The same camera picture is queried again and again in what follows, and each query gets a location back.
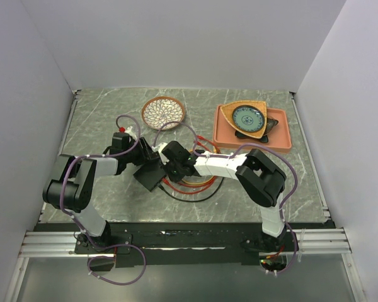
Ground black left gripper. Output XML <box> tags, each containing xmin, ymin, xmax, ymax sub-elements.
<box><xmin>125</xmin><ymin>138</ymin><xmax>160</xmax><ymax>167</ymax></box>

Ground black network switch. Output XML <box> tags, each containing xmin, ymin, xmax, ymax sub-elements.
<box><xmin>133</xmin><ymin>159</ymin><xmax>167</xmax><ymax>192</ymax></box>

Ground black ethernet cable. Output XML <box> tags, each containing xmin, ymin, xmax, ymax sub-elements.
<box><xmin>159</xmin><ymin>177</ymin><xmax>224</xmax><ymax>203</ymax></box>

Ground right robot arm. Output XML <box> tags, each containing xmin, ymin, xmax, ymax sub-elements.
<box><xmin>156</xmin><ymin>141</ymin><xmax>286</xmax><ymax>251</ymax></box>

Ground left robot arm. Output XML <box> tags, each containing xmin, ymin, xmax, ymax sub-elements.
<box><xmin>42</xmin><ymin>132</ymin><xmax>161</xmax><ymax>253</ymax></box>

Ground floral patterned brown plate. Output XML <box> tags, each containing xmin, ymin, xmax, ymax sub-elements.
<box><xmin>141</xmin><ymin>96</ymin><xmax>185</xmax><ymax>130</ymax></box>

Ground teal round patterned plate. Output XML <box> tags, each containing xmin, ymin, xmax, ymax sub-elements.
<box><xmin>232</xmin><ymin>105</ymin><xmax>265</xmax><ymax>132</ymax></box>

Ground black dish under plates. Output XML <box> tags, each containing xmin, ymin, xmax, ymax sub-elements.
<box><xmin>234</xmin><ymin>117</ymin><xmax>278</xmax><ymax>143</ymax></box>

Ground pink rectangular tray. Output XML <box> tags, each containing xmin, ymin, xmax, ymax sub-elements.
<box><xmin>213</xmin><ymin>105</ymin><xmax>292</xmax><ymax>154</ymax></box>

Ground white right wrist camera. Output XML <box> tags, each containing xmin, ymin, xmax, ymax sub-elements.
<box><xmin>152</xmin><ymin>143</ymin><xmax>167</xmax><ymax>153</ymax></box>

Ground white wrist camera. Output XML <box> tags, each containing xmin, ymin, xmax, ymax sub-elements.
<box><xmin>119</xmin><ymin>126</ymin><xmax>137</xmax><ymax>140</ymax></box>
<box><xmin>152</xmin><ymin>143</ymin><xmax>167</xmax><ymax>153</ymax></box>

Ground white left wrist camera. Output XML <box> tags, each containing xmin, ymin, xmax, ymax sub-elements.
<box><xmin>119</xmin><ymin>126</ymin><xmax>137</xmax><ymax>140</ymax></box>

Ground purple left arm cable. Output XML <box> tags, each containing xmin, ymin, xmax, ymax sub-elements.
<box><xmin>59</xmin><ymin>115</ymin><xmax>142</xmax><ymax>240</ymax></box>

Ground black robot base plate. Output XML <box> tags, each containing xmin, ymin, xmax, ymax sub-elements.
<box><xmin>74</xmin><ymin>222</ymin><xmax>299</xmax><ymax>268</ymax></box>

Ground aluminium frame rail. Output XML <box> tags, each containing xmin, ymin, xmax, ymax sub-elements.
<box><xmin>18</xmin><ymin>229</ymin><xmax>352</xmax><ymax>258</ymax></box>

